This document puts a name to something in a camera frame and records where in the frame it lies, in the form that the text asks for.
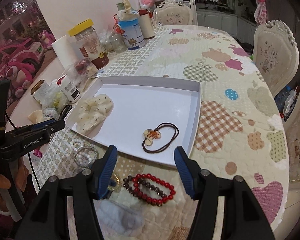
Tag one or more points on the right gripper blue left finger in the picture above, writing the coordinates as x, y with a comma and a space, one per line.
102, 170

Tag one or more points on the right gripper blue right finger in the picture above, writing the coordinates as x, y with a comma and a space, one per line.
188, 170

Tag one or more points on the light blue fluffy scrunchie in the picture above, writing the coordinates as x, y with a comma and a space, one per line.
116, 219

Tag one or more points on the cream dotted fabric scrunchie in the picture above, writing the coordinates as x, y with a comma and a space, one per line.
92, 112

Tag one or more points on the tissue pack with tissue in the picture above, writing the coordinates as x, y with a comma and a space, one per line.
38, 116

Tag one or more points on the patchwork quilted tablecloth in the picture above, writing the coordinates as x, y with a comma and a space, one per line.
240, 131

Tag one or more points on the black yellow scissors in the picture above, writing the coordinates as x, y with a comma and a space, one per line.
65, 111

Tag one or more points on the white shallow cardboard tray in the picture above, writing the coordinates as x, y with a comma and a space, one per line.
142, 102

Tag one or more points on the plastic bag yellow contents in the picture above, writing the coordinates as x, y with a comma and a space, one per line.
55, 99

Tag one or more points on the white bottle red cap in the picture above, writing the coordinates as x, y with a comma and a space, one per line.
67, 87

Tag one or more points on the plastic bag of snacks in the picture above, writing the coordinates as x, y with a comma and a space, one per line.
84, 68

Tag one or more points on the white paper towel roll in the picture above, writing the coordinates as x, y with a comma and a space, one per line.
65, 52

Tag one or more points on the large jar yellow lid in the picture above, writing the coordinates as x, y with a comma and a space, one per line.
89, 44

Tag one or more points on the small empty glass jar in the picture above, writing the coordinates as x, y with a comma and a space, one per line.
117, 43

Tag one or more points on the cream ornate chair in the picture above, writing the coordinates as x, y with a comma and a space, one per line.
275, 54
171, 12

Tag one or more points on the blue white milk powder can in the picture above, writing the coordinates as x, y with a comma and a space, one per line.
132, 34

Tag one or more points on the beige cylinder red lid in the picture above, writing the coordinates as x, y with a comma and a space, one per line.
146, 24

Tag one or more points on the cream ornate chair far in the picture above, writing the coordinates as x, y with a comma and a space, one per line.
171, 12

